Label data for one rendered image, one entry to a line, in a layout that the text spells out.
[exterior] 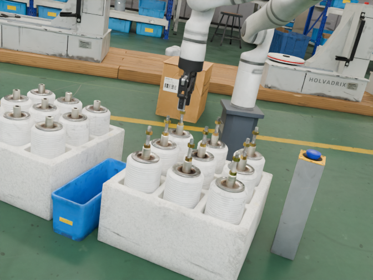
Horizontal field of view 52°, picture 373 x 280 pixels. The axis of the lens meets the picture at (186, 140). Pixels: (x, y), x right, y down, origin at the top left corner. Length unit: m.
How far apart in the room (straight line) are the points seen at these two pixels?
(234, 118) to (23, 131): 0.73
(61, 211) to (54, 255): 0.11
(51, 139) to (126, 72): 1.76
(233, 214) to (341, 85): 2.42
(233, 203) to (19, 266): 0.54
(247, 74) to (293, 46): 4.12
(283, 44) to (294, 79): 2.39
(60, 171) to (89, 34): 1.93
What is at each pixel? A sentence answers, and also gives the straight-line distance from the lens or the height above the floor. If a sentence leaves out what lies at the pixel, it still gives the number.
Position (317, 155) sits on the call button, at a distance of 1.09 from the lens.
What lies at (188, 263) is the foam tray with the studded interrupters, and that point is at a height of 0.04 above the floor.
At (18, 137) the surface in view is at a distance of 1.22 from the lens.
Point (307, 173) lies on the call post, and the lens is 1.09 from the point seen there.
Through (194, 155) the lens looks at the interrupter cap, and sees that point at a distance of 1.08.
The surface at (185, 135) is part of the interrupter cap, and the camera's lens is 1.22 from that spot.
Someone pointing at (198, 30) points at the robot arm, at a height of 0.58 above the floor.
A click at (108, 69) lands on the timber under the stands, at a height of 0.06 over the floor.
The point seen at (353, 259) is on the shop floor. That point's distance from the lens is 1.34.
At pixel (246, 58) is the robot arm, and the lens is 1.42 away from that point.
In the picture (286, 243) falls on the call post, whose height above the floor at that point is 0.05.
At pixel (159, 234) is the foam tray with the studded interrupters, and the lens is 1.01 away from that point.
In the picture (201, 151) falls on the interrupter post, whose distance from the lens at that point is 1.08.
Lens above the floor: 0.68
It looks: 21 degrees down
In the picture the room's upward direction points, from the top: 10 degrees clockwise
